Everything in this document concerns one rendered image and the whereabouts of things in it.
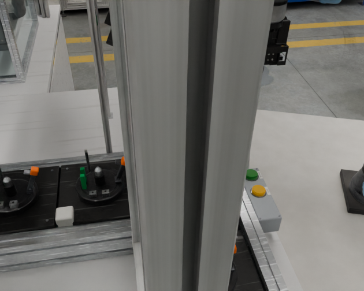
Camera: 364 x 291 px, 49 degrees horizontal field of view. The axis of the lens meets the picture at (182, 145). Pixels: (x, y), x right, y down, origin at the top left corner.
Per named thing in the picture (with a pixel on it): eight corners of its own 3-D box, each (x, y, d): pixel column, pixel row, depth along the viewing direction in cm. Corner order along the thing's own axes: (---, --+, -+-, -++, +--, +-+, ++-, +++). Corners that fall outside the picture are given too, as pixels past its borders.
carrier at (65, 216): (138, 161, 129) (136, 130, 121) (146, 217, 111) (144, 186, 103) (61, 170, 125) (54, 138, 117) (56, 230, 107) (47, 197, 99)
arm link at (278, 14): (262, 7, 92) (251, -5, 98) (259, 26, 95) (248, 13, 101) (292, 5, 93) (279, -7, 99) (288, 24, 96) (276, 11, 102)
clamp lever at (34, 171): (34, 186, 113) (39, 167, 109) (33, 191, 112) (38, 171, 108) (20, 184, 112) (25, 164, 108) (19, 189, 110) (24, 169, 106)
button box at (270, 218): (255, 181, 130) (257, 166, 126) (279, 231, 114) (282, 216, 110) (234, 183, 129) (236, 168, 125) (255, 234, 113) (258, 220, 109)
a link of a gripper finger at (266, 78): (272, 97, 110) (278, 67, 104) (251, 99, 109) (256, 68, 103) (268, 91, 112) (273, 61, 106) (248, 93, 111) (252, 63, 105)
